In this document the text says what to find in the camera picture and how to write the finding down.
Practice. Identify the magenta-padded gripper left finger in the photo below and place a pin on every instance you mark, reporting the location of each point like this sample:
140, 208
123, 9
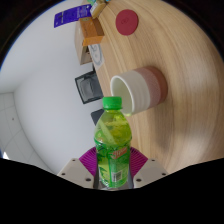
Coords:
75, 171

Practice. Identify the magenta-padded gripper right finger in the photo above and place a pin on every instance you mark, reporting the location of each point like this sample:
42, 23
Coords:
150, 171

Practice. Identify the green drink bottle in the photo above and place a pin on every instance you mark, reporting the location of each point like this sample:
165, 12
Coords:
112, 146

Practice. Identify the white and brown mug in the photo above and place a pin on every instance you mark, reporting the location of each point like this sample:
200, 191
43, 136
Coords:
143, 88

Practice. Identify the black mesh office chair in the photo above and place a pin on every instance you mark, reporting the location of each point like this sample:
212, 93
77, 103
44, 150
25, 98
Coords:
88, 86

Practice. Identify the wooden side desk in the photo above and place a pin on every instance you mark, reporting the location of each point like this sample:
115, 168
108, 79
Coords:
83, 55

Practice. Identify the round grey paper disc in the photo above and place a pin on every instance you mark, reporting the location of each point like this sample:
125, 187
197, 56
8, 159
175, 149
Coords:
97, 56

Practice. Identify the orange-brown box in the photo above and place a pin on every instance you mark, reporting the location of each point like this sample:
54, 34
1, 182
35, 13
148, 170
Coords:
91, 31

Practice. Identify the flat round red coaster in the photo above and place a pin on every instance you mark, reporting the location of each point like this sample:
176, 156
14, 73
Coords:
127, 22

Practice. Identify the purple stand-up pouch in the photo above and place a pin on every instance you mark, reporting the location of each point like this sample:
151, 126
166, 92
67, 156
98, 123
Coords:
71, 16

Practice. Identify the tan packet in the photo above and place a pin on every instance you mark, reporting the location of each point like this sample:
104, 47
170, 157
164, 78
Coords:
97, 9

